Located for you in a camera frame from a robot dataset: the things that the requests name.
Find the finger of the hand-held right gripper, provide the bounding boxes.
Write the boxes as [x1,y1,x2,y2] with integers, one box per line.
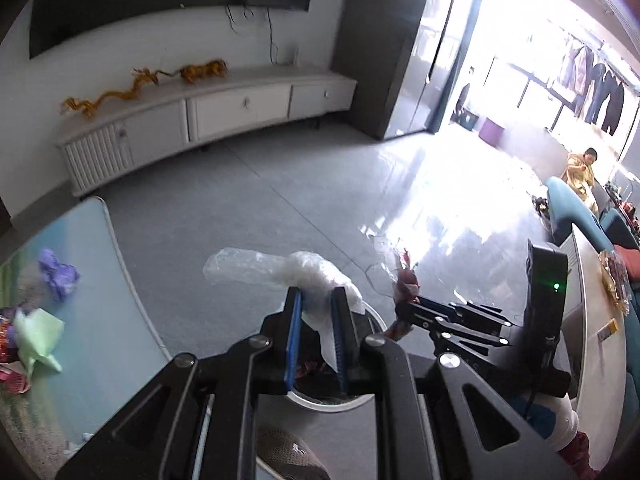
[399,309,511,358]
[407,295,515,335]

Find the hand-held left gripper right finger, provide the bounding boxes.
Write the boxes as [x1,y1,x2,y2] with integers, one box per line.
[330,286,576,480]

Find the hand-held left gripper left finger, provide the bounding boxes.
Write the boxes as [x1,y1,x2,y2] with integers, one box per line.
[55,287,304,480]

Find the white round trash bin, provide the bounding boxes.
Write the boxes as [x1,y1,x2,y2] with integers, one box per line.
[287,300,388,413]

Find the red and white wrapper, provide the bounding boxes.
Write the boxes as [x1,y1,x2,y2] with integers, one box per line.
[382,247,424,343]

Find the clear plastic bag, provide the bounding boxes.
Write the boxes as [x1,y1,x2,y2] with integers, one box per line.
[202,247,366,367]

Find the purple wrapper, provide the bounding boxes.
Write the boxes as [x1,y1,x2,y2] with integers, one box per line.
[39,247,81,302]

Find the white side table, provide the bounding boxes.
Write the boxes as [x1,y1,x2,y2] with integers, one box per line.
[560,222,640,466]

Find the golden foil wrapper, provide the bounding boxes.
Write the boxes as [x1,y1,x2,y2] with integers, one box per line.
[597,250,634,316]

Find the blue sofa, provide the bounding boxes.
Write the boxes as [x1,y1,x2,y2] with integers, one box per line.
[542,175,640,281]

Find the person's red clothing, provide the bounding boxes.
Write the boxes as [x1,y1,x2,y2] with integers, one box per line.
[557,430,601,480]

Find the purple stool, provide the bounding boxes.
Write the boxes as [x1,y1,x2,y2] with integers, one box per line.
[478,116,507,147]

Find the table with printed landscape top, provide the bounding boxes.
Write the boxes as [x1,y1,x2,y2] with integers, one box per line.
[0,195,173,467]

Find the hanging dark clothes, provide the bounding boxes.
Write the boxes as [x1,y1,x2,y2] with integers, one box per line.
[555,40,629,136]

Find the white television cabinet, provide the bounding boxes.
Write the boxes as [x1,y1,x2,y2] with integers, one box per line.
[55,65,359,199]

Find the glass sliding door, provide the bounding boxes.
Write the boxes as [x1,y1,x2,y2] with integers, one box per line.
[385,0,487,141]

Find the light green crumpled paper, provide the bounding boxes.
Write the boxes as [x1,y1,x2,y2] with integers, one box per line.
[12,307,66,376]

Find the short golden dragon figurine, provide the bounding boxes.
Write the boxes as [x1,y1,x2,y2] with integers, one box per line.
[179,59,230,85]

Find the pink wrapper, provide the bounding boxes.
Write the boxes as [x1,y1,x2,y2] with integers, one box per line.
[0,362,32,394]

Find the red shiny wrapper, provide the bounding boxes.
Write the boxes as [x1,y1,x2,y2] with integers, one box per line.
[0,307,21,363]

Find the long golden dragon figurine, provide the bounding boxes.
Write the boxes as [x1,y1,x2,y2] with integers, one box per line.
[61,67,176,120]

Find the television cables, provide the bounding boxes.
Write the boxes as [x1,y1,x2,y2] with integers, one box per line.
[225,4,281,66]

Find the black wall television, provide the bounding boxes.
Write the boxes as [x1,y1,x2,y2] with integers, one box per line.
[29,0,321,60]

